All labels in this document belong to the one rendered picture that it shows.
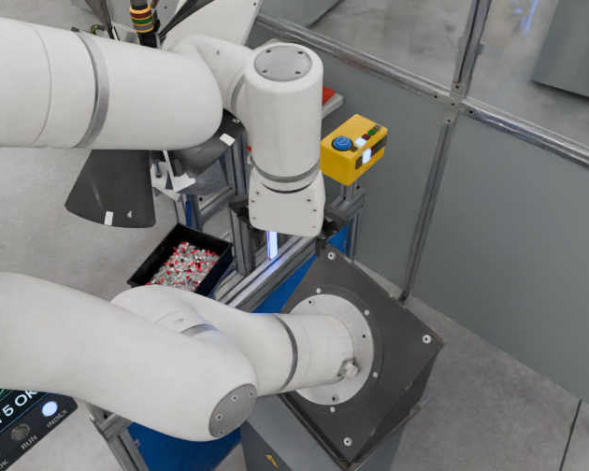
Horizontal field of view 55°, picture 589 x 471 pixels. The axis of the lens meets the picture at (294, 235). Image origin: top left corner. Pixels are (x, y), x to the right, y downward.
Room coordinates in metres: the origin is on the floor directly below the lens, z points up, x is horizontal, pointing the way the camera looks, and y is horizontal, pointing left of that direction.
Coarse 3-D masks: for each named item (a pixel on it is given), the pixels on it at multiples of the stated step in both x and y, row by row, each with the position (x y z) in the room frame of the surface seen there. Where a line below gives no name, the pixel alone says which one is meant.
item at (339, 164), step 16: (352, 128) 1.15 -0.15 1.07; (368, 128) 1.15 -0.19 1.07; (384, 128) 1.15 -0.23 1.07; (352, 144) 1.09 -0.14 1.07; (368, 144) 1.09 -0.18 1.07; (320, 160) 1.09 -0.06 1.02; (336, 160) 1.06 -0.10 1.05; (352, 160) 1.04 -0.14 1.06; (368, 160) 1.09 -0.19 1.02; (336, 176) 1.05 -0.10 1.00; (352, 176) 1.04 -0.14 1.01
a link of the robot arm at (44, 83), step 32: (0, 32) 0.35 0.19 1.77; (32, 32) 0.36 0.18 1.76; (64, 32) 0.39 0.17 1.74; (0, 64) 0.32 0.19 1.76; (32, 64) 0.34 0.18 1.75; (64, 64) 0.35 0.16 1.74; (0, 96) 0.31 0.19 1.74; (32, 96) 0.32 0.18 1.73; (64, 96) 0.34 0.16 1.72; (0, 128) 0.31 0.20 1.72; (32, 128) 0.32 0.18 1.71; (64, 128) 0.33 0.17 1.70
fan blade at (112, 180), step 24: (96, 168) 1.04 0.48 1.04; (120, 168) 1.04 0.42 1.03; (144, 168) 1.05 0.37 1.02; (72, 192) 1.00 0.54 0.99; (96, 192) 1.00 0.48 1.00; (120, 192) 1.00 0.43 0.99; (144, 192) 1.01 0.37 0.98; (96, 216) 0.96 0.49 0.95; (120, 216) 0.96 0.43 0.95; (144, 216) 0.97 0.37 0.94
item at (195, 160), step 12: (228, 120) 1.02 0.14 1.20; (216, 132) 0.99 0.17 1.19; (228, 132) 0.98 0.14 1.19; (240, 132) 0.98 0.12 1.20; (204, 144) 0.96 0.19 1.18; (216, 144) 0.95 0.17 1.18; (180, 156) 0.94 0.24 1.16; (192, 156) 0.93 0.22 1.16; (204, 156) 0.93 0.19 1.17; (216, 156) 0.93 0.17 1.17; (192, 168) 0.91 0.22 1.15; (204, 168) 0.90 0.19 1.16
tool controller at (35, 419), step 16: (0, 400) 0.37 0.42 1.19; (16, 400) 0.38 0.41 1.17; (32, 400) 0.39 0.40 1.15; (48, 400) 0.40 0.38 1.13; (64, 400) 0.41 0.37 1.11; (0, 416) 0.35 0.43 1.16; (16, 416) 0.36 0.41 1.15; (32, 416) 0.37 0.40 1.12; (48, 416) 0.38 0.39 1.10; (64, 416) 0.39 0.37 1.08; (0, 432) 0.34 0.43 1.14; (32, 432) 0.36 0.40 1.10; (48, 432) 0.37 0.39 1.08; (0, 448) 0.33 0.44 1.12; (16, 448) 0.33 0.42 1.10; (0, 464) 0.31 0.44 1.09
